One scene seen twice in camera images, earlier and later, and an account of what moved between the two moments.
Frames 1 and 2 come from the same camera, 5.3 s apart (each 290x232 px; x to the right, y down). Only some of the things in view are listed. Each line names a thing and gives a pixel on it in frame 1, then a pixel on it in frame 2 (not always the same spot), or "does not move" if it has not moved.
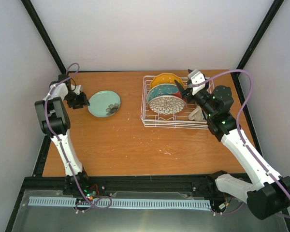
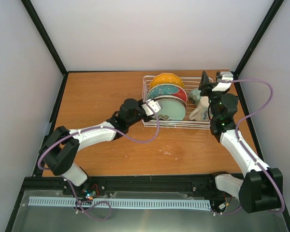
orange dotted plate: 166,78 does not move
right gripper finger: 184,93 → 204,78
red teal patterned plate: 164,89 does not move
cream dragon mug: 196,114 does not move
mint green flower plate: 104,103 → 173,108
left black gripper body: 74,101 → 149,118
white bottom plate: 166,105 does not move
